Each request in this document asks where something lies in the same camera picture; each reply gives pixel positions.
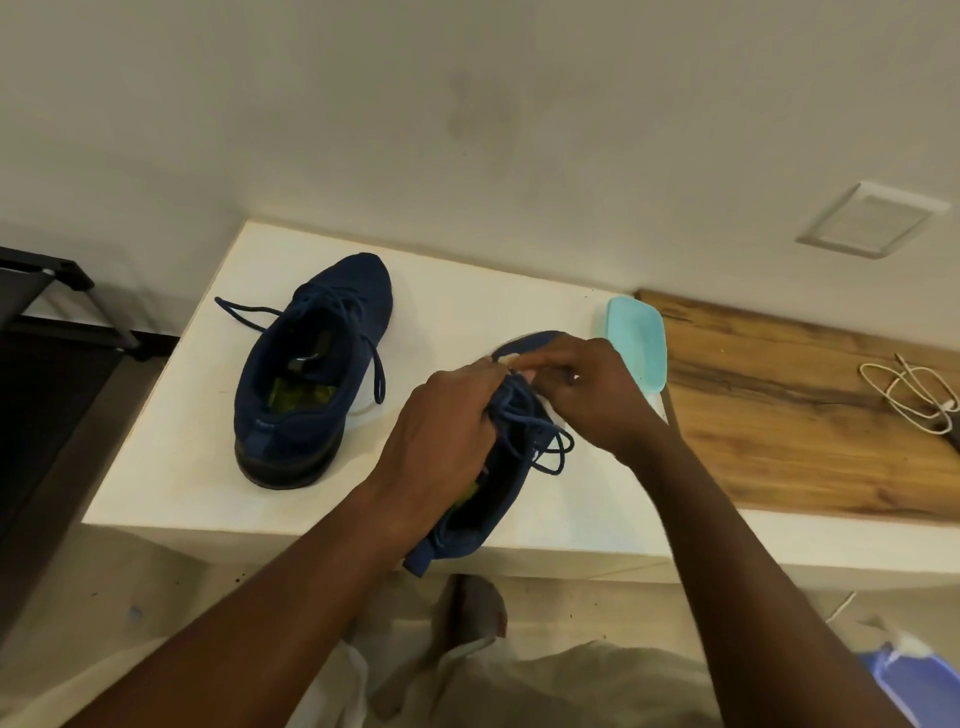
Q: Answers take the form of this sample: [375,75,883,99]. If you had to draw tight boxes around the person's right hand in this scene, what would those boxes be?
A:
[509,335,670,470]

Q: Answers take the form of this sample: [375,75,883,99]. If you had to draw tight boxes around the white shorts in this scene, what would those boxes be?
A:
[0,633,725,728]

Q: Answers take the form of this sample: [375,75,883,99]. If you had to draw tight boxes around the person's right forearm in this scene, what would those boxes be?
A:
[633,431,913,728]

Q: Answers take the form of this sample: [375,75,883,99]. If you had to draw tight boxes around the blue plastic bag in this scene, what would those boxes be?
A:
[854,644,960,728]

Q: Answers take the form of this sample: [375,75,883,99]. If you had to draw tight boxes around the person's right foot grey sock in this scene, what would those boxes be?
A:
[448,573,509,650]

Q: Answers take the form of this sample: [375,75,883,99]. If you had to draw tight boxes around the coiled white charging cable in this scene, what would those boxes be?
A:
[858,353,960,433]

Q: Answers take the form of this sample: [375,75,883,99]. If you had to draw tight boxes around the person's left hand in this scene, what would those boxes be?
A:
[365,356,513,526]

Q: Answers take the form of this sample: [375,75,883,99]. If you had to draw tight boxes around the light blue plastic container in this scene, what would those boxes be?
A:
[604,296,669,397]

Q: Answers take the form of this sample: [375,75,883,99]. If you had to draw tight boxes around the brown wooden board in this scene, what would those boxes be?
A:
[635,290,960,524]

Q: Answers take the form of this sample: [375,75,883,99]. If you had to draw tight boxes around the person's left forearm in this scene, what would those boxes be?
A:
[67,479,433,728]

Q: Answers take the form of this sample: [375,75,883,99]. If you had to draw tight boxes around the white wall switch plate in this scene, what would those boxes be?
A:
[796,179,952,260]

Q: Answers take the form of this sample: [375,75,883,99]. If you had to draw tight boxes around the black shoe rack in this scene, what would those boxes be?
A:
[0,245,179,541]

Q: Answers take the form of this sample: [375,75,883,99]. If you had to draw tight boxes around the white spray bottle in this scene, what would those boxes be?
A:
[884,628,943,665]

